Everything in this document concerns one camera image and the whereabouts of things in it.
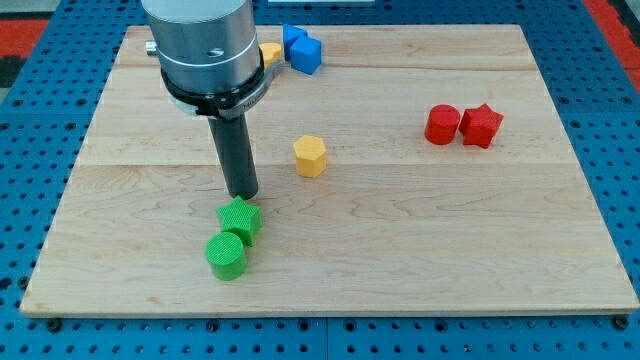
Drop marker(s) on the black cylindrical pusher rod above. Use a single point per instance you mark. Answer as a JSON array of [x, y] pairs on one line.
[[231, 139]]

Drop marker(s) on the black clamp flange mount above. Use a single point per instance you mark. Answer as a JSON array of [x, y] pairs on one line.
[[228, 104]]

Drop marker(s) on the yellow block behind arm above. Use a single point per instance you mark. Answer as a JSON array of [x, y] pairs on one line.
[[271, 52]]

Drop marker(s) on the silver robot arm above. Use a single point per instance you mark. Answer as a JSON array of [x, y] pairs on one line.
[[211, 64]]

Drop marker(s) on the yellow hexagon block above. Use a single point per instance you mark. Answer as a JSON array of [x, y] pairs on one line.
[[311, 156]]

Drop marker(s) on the green star block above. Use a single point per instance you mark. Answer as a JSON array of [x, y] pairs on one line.
[[242, 219]]

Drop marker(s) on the blue block behind cube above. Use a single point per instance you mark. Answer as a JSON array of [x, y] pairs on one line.
[[290, 34]]

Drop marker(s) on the green cylinder block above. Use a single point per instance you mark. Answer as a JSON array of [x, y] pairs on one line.
[[226, 256]]

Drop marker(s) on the wooden board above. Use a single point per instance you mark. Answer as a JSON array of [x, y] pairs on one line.
[[395, 226]]

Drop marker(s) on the red cylinder block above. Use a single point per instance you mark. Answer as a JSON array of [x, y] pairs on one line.
[[442, 123]]

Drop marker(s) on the red star block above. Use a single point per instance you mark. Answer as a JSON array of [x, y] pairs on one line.
[[480, 125]]

